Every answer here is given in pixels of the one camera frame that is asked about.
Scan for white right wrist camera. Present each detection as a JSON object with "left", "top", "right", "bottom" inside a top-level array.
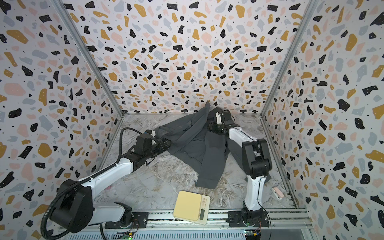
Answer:
[{"left": 216, "top": 112, "right": 223, "bottom": 125}]

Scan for dark grey zip jacket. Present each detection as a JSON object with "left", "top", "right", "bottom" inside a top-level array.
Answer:
[{"left": 151, "top": 101, "right": 272, "bottom": 190}]

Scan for aluminium corner post right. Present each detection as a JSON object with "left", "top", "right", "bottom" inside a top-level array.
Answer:
[{"left": 261, "top": 0, "right": 319, "bottom": 118}]

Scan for cream kitchen scale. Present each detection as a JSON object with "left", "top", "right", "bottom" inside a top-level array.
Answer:
[{"left": 173, "top": 191, "right": 211, "bottom": 225}]

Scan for aluminium corner post left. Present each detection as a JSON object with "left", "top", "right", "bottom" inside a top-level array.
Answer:
[{"left": 51, "top": 1, "right": 124, "bottom": 117}]

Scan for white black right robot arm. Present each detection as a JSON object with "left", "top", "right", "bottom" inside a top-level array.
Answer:
[{"left": 209, "top": 111, "right": 273, "bottom": 227}]

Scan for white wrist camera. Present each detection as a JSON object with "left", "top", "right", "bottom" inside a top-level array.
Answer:
[
  {"left": 146, "top": 130, "right": 156, "bottom": 136},
  {"left": 216, "top": 112, "right": 223, "bottom": 125}
]

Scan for black corrugated cable conduit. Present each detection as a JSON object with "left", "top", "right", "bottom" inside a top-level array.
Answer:
[{"left": 40, "top": 127, "right": 143, "bottom": 240}]

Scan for small pink white object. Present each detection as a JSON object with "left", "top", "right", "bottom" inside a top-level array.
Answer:
[{"left": 272, "top": 187, "right": 285, "bottom": 200}]

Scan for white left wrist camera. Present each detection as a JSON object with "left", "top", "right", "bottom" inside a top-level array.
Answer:
[{"left": 146, "top": 130, "right": 156, "bottom": 136}]

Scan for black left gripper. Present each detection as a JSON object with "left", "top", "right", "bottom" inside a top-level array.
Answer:
[{"left": 144, "top": 137, "right": 172, "bottom": 160}]

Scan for aluminium corner post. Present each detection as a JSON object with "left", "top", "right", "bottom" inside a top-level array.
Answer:
[
  {"left": 261, "top": 0, "right": 319, "bottom": 118},
  {"left": 51, "top": 1, "right": 124, "bottom": 117}
]

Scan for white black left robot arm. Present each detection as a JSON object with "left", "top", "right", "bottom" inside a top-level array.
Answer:
[{"left": 41, "top": 131, "right": 172, "bottom": 239}]

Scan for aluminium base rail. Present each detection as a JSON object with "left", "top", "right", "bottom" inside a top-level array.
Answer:
[{"left": 64, "top": 209, "right": 318, "bottom": 240}]

